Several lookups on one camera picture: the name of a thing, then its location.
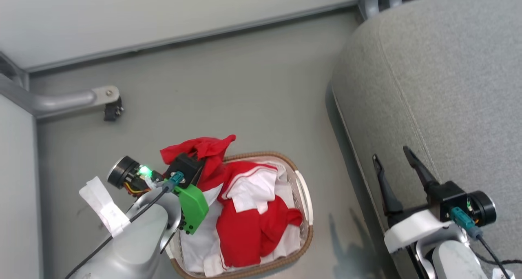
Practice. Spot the grey metal partition foot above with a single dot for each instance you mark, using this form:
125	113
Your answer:
61	101

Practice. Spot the white cloth basket liner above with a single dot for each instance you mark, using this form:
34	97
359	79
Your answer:
193	250

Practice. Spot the grey partition corner frame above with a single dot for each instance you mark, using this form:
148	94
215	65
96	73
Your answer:
10	87

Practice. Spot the red and white garment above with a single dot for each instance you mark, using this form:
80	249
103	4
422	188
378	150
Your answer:
244	234

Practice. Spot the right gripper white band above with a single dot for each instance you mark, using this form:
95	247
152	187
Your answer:
446	197

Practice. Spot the black caster wheel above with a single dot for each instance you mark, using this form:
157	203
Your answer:
111	112

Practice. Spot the grey partition bottom rail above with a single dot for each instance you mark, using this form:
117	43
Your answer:
195	36

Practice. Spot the white basket brown rim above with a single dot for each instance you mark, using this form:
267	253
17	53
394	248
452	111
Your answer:
306	197

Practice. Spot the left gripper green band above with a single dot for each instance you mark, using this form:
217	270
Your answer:
191	205

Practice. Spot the grey fabric sofa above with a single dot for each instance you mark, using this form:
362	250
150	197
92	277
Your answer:
448	87

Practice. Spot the white tape label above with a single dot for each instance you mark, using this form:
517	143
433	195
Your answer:
102	205

